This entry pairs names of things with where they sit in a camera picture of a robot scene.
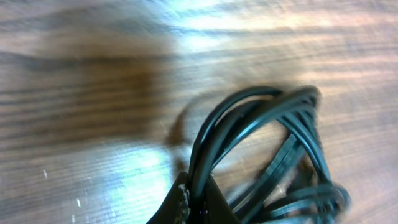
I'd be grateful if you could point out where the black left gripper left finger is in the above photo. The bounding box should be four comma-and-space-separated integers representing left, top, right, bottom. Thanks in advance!
147, 172, 190, 224

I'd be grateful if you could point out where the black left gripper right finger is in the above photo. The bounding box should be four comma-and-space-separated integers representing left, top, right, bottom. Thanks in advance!
203, 176, 241, 224

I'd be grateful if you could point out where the black usb cable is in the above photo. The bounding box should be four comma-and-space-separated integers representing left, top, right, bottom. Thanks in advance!
188, 85, 351, 224

